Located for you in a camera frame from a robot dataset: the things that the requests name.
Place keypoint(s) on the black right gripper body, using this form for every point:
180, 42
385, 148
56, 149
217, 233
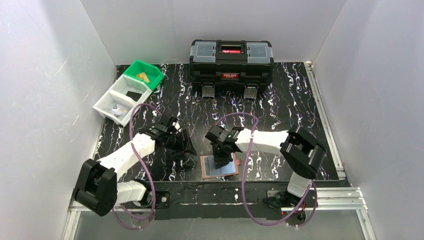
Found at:
222, 156

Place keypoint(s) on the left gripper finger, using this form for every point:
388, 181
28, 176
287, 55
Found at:
187, 143
172, 155

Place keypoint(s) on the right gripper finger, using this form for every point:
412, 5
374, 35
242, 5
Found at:
225, 160
217, 160

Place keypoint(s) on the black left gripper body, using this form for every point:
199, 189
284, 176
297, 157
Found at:
187, 141

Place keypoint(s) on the black credit card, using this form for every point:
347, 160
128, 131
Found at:
135, 96

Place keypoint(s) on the white blue credit card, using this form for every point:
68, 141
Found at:
118, 111

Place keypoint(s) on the white striped credit card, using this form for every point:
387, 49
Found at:
123, 106

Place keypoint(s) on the orange credit card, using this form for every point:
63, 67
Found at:
145, 75

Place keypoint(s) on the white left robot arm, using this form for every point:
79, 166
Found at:
98, 187

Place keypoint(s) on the green plastic bin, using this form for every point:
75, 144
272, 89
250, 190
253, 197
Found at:
146, 73

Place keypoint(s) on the white bin near green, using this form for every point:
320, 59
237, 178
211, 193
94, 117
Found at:
136, 90

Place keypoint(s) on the white bin front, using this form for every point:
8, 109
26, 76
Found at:
108, 100

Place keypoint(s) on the black toolbox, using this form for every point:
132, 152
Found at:
229, 65

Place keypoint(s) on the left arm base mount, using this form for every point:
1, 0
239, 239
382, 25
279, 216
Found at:
155, 200

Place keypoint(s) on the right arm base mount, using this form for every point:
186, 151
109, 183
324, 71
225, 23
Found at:
285, 200

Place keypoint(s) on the aluminium frame rail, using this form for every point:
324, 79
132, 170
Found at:
333, 213

